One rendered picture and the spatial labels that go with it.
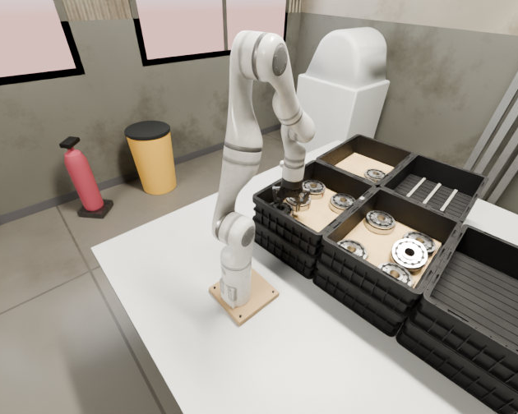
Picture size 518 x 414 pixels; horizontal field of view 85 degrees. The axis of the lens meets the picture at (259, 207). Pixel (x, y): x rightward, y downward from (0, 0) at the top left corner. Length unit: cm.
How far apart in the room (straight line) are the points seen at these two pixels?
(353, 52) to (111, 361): 260
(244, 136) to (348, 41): 208
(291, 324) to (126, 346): 108
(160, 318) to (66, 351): 99
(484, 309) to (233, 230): 74
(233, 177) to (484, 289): 82
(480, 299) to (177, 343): 89
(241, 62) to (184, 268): 74
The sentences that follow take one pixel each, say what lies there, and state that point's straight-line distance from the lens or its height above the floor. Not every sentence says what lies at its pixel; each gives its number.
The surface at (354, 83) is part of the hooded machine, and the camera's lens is 263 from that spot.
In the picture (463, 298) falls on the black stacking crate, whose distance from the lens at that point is 105.
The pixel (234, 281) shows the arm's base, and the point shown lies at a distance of 86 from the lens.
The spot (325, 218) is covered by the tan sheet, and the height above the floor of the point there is 83.
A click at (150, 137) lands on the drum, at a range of 244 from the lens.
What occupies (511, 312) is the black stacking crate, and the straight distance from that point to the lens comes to 110.
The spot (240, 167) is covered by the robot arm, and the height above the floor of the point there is 120.
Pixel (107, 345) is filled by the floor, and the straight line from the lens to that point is 186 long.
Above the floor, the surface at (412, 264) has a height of 86.
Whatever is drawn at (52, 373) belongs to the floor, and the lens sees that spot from 191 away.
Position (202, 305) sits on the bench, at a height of 70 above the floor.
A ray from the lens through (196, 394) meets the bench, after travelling 89.
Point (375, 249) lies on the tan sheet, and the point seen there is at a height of 83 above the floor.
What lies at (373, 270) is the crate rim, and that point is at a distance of 85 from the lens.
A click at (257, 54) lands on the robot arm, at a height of 142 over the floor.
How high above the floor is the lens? 153
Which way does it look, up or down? 38 degrees down
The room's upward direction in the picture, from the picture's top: 2 degrees clockwise
